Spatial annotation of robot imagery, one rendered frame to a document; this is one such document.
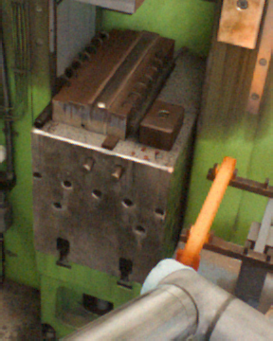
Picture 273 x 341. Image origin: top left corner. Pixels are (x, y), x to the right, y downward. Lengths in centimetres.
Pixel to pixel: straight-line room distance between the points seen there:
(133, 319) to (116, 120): 93
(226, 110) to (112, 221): 42
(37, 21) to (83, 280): 77
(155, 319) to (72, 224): 108
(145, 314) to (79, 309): 143
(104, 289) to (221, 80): 73
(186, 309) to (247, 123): 92
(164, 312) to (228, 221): 114
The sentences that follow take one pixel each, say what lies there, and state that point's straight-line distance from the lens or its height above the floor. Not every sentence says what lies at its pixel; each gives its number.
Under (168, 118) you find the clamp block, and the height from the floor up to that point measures 98.
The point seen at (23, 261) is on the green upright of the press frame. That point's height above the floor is 14.
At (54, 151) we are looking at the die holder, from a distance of 166.
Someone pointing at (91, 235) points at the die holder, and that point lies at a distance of 181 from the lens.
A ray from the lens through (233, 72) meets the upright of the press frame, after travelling 159.
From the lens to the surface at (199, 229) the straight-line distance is 133.
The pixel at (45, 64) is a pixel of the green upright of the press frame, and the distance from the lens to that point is 179.
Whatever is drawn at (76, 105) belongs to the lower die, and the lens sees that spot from 162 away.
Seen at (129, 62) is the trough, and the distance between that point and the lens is 180.
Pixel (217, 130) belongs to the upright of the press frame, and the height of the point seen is 92.
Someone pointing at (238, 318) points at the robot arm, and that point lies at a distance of 84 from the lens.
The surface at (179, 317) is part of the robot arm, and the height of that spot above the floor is 130.
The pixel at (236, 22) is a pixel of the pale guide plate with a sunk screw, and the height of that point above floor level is 124.
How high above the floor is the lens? 192
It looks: 36 degrees down
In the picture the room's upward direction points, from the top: 6 degrees clockwise
